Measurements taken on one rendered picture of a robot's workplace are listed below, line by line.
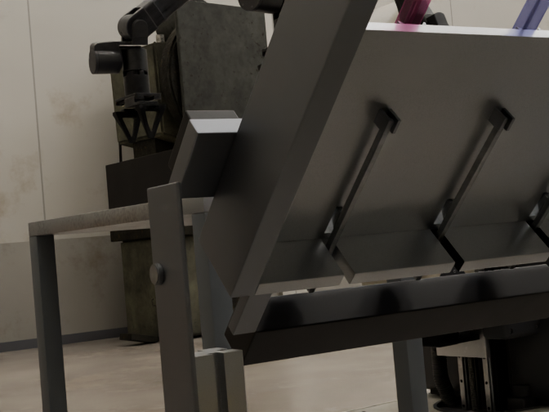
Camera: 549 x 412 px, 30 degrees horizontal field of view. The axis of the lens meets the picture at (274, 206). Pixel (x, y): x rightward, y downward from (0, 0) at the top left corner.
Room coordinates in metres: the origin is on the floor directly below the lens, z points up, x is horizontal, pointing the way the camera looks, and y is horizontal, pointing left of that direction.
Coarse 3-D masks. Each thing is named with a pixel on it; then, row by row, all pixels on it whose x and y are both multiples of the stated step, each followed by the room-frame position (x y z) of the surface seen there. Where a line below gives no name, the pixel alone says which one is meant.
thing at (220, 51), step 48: (192, 0) 8.64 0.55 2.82; (192, 48) 7.99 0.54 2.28; (240, 48) 8.34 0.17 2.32; (192, 96) 7.96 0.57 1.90; (240, 96) 8.31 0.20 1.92; (144, 144) 8.39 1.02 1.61; (144, 240) 8.31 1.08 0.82; (192, 240) 8.27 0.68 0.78; (144, 288) 8.35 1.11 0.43; (192, 288) 8.25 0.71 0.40; (144, 336) 8.08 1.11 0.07
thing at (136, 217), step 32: (32, 224) 2.17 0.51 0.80; (64, 224) 2.04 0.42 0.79; (96, 224) 1.93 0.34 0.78; (128, 224) 1.91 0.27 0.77; (192, 224) 1.65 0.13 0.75; (32, 256) 2.18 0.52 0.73; (224, 288) 1.64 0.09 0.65; (224, 320) 1.64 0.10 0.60; (416, 352) 1.88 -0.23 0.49; (64, 384) 2.18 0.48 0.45; (416, 384) 1.88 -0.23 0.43
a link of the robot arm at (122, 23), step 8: (152, 0) 2.25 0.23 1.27; (160, 0) 2.25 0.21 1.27; (168, 0) 2.26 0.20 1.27; (176, 0) 2.27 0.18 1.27; (184, 0) 2.28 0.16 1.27; (136, 8) 2.28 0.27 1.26; (144, 8) 2.23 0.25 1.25; (152, 8) 2.24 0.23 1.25; (160, 8) 2.25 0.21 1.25; (168, 8) 2.27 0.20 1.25; (176, 8) 2.28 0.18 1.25; (128, 16) 2.24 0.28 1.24; (136, 16) 2.23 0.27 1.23; (144, 16) 2.24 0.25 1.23; (152, 16) 2.25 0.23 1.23; (160, 16) 2.26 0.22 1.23; (168, 16) 2.27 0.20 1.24; (120, 24) 2.26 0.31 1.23; (128, 24) 2.22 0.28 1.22; (152, 24) 2.25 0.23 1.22; (160, 24) 2.26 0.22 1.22; (120, 32) 2.27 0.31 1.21; (128, 32) 2.23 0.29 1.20; (152, 32) 2.25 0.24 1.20
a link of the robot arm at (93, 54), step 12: (132, 24) 2.22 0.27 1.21; (144, 24) 2.23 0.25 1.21; (132, 36) 2.23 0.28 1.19; (144, 36) 2.23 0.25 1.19; (96, 48) 2.22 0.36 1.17; (108, 48) 2.23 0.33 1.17; (96, 60) 2.21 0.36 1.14; (108, 60) 2.23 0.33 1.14; (120, 60) 2.24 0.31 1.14; (96, 72) 2.23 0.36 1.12; (108, 72) 2.24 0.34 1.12
